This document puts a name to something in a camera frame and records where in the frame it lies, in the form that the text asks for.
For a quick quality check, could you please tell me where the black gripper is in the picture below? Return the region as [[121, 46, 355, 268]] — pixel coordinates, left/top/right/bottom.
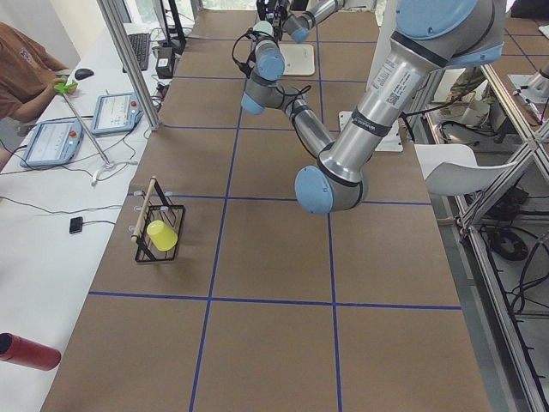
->
[[256, 0, 290, 26]]

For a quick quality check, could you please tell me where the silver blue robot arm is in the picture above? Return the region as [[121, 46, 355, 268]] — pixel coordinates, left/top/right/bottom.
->
[[256, 0, 345, 43], [241, 1, 507, 215]]

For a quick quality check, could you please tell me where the white plastic tray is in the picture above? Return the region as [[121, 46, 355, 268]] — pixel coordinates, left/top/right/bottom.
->
[[280, 44, 316, 76]]

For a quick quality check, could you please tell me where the yellow cup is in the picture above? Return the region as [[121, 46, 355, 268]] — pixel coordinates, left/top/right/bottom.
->
[[146, 220, 178, 251]]

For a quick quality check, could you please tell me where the black keyboard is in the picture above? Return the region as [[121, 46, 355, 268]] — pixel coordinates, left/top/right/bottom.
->
[[127, 33, 150, 71]]

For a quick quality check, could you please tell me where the far blue teach pendant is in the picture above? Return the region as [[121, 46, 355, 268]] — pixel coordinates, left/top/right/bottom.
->
[[91, 93, 142, 136]]

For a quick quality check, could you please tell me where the blue teach pendant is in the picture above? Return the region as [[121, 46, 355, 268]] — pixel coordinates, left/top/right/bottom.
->
[[20, 120, 83, 168], [91, 93, 142, 136]]

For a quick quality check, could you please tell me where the black computer mouse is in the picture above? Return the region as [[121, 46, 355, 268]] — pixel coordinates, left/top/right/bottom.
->
[[74, 68, 94, 81]]

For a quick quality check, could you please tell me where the metal rod with hook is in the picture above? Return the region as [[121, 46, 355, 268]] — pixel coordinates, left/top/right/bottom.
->
[[60, 94, 138, 187]]

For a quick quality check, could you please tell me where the green handheld object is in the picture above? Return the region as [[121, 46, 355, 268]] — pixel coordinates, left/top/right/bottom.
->
[[53, 76, 78, 94]]

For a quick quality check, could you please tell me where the white chair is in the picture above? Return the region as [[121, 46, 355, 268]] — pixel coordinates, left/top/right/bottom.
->
[[414, 144, 518, 196]]

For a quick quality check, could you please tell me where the person in brown shirt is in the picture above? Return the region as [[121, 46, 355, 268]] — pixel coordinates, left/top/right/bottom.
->
[[1, 22, 69, 123]]

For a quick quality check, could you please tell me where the near blue teach pendant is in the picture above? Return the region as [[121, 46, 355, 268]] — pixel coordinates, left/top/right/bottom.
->
[[20, 120, 83, 168]]

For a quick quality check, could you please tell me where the small black square device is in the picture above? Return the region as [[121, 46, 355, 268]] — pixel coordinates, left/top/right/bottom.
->
[[69, 216, 83, 234]]

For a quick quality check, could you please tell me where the red cylindrical bottle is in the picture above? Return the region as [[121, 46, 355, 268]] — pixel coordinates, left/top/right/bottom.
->
[[1, 332, 62, 371]]

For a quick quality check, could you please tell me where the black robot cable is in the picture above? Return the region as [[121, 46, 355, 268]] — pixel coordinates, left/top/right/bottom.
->
[[231, 27, 312, 112]]

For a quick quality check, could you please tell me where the aluminium frame post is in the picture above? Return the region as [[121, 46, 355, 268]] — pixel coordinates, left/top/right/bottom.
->
[[97, 0, 160, 131]]

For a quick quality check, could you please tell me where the black wire cup rack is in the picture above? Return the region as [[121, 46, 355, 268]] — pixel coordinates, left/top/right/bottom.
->
[[130, 177, 186, 264]]

